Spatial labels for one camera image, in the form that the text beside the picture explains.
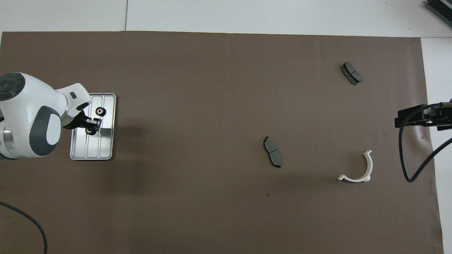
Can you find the white curved plastic bracket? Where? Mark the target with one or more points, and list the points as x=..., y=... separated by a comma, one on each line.
x=353, y=179

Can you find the black bearing gear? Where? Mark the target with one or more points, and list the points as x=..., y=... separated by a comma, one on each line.
x=100, y=112
x=90, y=132

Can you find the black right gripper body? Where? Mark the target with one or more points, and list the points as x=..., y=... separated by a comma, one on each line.
x=441, y=116

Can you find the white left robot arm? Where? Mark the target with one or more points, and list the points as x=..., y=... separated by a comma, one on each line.
x=28, y=106

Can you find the dark grey ribbed device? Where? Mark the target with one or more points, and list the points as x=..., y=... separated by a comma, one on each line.
x=441, y=7

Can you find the long grey brake pad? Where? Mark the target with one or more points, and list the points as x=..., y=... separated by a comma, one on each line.
x=272, y=151

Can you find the silver metal tray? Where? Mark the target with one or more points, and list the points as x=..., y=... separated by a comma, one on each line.
x=106, y=144

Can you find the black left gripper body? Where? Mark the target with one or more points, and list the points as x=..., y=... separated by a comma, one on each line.
x=79, y=121

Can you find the brown paper table mat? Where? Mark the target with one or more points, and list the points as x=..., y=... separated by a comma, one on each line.
x=212, y=88

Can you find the short grey brake pad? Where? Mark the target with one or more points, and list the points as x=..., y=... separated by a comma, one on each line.
x=351, y=73

